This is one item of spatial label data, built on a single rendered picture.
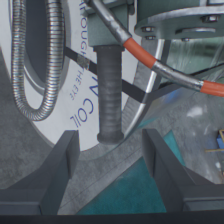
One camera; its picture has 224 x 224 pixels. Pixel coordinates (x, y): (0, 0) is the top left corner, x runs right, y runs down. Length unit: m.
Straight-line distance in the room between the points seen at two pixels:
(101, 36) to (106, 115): 0.10
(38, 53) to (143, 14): 0.92
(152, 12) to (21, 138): 1.34
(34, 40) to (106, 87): 0.91
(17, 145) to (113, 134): 1.23
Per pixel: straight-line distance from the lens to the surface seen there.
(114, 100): 0.22
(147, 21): 0.18
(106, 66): 0.21
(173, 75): 0.17
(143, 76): 0.38
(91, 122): 0.57
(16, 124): 1.44
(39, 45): 1.10
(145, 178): 2.21
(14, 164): 1.42
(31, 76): 0.96
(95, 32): 0.22
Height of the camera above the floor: 1.40
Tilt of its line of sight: 47 degrees down
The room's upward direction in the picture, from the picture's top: 70 degrees clockwise
